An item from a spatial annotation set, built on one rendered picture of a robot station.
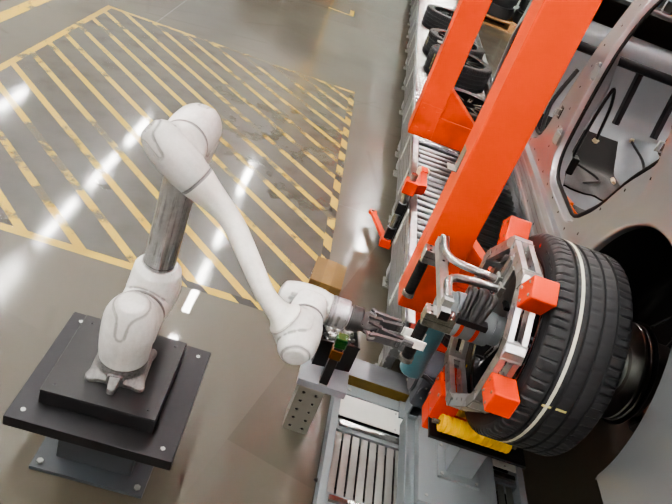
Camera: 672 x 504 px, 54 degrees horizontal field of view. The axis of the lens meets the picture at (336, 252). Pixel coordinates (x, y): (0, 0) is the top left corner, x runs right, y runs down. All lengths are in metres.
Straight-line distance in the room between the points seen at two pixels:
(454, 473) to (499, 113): 1.27
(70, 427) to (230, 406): 0.76
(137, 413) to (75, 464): 0.38
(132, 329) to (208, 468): 0.69
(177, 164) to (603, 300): 1.20
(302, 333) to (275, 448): 0.96
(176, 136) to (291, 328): 0.57
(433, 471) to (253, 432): 0.69
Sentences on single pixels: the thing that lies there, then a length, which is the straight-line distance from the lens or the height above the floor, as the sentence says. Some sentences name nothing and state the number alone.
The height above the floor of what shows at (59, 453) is 0.03.
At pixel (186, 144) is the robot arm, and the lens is 1.73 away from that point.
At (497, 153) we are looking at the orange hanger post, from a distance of 2.31.
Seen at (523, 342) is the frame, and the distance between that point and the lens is 1.87.
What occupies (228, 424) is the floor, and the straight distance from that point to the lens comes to 2.62.
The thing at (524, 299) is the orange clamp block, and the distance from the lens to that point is 1.83.
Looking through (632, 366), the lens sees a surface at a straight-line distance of 2.21.
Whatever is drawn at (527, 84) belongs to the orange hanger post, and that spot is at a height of 1.48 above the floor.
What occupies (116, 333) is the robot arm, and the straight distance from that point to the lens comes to 2.03.
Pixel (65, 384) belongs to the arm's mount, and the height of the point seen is 0.36.
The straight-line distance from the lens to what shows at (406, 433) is 2.64.
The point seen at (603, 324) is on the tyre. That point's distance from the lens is 1.92.
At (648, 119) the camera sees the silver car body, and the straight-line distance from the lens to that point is 4.59.
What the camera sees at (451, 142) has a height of 0.56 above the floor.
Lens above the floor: 1.94
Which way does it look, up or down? 31 degrees down
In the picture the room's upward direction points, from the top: 22 degrees clockwise
